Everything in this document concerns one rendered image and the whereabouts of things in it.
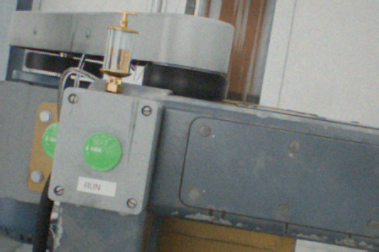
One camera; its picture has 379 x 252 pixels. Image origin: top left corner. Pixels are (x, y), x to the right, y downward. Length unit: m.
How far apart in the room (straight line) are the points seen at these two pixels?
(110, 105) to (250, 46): 0.56
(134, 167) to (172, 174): 0.06
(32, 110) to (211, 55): 0.37
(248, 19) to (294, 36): 4.71
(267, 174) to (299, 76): 5.20
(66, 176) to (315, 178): 0.20
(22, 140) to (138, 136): 0.49
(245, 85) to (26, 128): 0.33
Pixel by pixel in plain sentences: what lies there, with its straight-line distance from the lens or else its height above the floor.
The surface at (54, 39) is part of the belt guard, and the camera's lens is 0.96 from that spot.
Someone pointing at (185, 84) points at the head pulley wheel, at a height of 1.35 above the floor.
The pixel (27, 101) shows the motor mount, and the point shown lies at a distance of 1.03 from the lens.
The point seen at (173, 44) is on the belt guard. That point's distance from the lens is 0.73.
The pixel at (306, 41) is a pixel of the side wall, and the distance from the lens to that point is 5.83.
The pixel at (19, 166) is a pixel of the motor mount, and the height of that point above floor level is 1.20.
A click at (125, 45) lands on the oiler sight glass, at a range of 0.64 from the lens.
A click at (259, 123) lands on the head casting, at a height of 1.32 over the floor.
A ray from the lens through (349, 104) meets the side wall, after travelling 5.86.
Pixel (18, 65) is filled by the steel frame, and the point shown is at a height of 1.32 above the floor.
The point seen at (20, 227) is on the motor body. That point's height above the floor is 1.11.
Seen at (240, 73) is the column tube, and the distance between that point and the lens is 1.11.
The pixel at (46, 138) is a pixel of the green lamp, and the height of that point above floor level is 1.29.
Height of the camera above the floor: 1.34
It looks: 3 degrees down
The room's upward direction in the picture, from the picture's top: 9 degrees clockwise
